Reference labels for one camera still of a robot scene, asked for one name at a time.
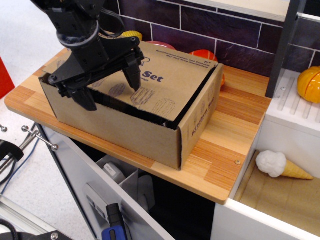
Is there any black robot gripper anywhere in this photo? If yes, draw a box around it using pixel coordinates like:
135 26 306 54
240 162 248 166
48 24 144 111

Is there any brown cardboard kitchen set box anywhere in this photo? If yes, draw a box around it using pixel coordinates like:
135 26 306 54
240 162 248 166
40 42 224 170

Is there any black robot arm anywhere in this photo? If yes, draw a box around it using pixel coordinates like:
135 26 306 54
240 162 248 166
33 0 144 111

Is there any yellow toy fruit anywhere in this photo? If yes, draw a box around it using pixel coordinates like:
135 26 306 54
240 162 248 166
121 30 143 41

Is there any red toy plate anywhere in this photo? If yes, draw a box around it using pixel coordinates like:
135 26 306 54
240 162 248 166
148 41 175 50

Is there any red panel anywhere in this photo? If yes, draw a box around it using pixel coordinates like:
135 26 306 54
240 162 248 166
0 58 15 99

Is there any white cabinet door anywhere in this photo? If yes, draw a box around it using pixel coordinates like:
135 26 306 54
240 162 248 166
40 126 173 240

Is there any grey storage bin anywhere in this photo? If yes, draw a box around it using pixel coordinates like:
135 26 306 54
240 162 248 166
96 155 156 213

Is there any metal bar clamp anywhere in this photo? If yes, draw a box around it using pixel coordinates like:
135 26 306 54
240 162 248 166
0 125 59 174

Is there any white dish rack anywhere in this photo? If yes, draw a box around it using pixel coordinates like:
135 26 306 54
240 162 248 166
265 70 320 135

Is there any toy ice cream cone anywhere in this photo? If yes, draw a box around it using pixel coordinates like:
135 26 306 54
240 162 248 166
255 150 314 180

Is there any orange toy pumpkin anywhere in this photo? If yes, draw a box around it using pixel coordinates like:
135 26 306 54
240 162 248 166
297 66 320 104

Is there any blue cable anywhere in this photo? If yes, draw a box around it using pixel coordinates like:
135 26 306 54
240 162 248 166
0 137 41 196

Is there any black coiled cable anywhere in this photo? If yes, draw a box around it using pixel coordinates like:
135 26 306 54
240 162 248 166
0 218 21 240

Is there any dark grey vertical post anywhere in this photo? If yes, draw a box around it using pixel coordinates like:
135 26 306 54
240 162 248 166
265 0 307 99

